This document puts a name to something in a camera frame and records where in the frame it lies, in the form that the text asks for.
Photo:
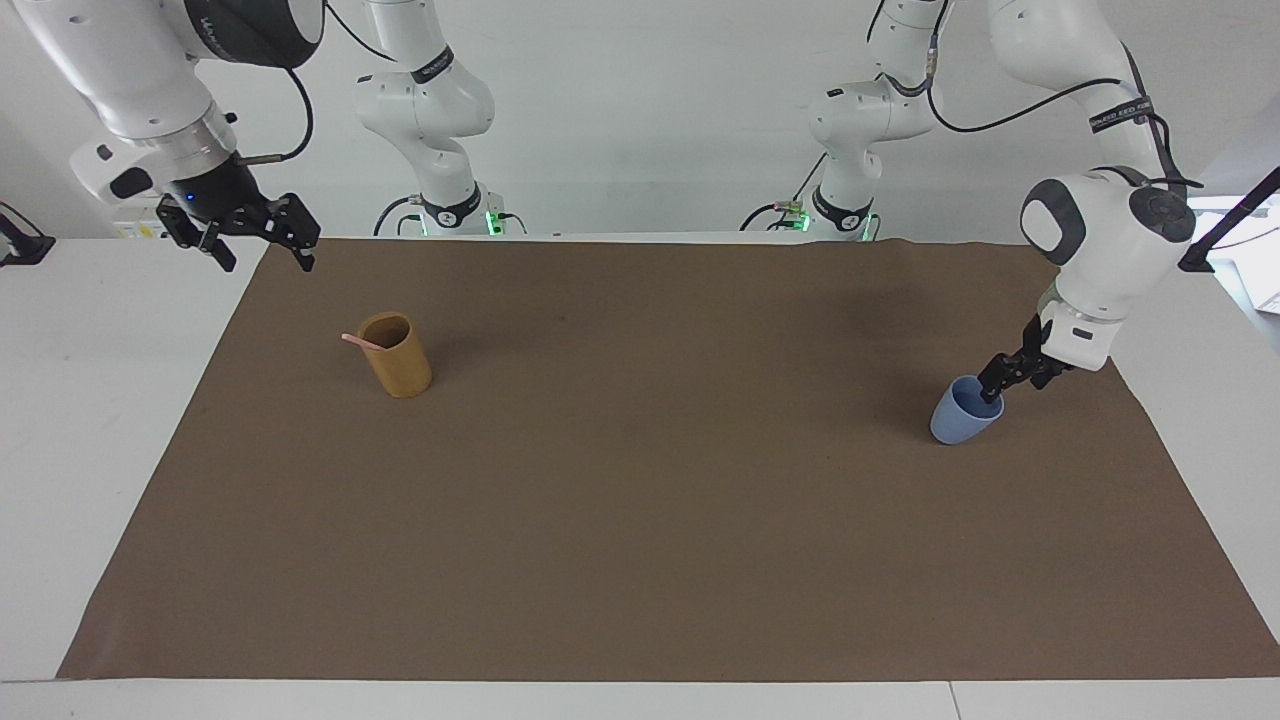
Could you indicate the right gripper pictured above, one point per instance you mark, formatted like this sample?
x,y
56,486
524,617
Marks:
x,y
218,187

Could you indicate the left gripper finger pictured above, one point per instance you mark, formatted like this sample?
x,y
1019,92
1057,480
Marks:
x,y
1005,375
1048,373

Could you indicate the blue cup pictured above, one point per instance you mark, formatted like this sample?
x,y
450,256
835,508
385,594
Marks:
x,y
958,420

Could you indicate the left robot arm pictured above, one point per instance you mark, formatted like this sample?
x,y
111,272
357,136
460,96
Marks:
x,y
1105,230

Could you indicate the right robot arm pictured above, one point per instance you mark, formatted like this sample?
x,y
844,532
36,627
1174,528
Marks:
x,y
140,70

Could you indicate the pink chopstick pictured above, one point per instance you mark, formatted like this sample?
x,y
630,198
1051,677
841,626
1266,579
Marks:
x,y
358,341

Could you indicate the brown cup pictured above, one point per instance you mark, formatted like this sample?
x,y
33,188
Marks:
x,y
400,365

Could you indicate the black stand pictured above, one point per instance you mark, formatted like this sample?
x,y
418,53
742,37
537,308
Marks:
x,y
1225,230
22,245

